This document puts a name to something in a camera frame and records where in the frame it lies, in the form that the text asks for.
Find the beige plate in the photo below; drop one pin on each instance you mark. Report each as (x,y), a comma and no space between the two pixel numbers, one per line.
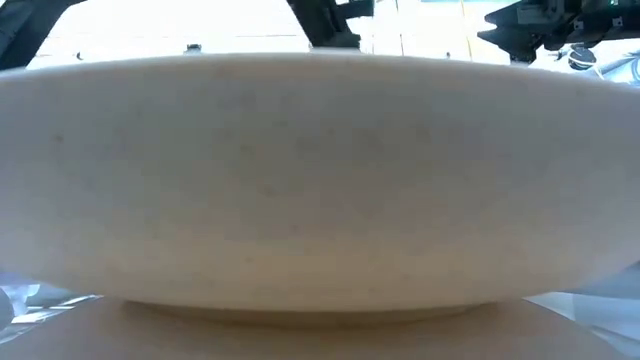
(320,190)

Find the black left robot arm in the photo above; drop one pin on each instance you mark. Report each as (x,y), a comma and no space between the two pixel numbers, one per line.
(20,30)

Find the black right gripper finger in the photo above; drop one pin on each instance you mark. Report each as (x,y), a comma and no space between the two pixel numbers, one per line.
(505,19)
(502,42)

